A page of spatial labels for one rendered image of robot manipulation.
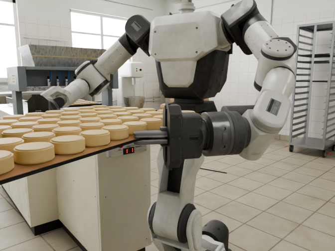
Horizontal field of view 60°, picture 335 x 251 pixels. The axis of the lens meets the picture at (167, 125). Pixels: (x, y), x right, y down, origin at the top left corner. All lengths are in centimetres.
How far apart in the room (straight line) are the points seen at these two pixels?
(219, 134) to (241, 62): 536
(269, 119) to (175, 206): 60
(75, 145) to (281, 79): 49
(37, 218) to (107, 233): 73
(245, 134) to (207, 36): 52
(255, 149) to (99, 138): 32
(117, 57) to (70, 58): 104
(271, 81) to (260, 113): 16
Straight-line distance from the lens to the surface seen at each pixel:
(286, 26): 553
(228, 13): 106
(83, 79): 123
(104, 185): 160
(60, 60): 222
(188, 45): 102
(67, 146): 44
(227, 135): 55
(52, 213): 233
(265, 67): 80
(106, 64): 123
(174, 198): 108
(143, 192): 176
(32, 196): 224
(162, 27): 108
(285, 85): 73
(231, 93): 599
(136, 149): 161
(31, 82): 219
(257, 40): 91
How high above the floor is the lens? 111
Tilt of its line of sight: 10 degrees down
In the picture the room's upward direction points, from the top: straight up
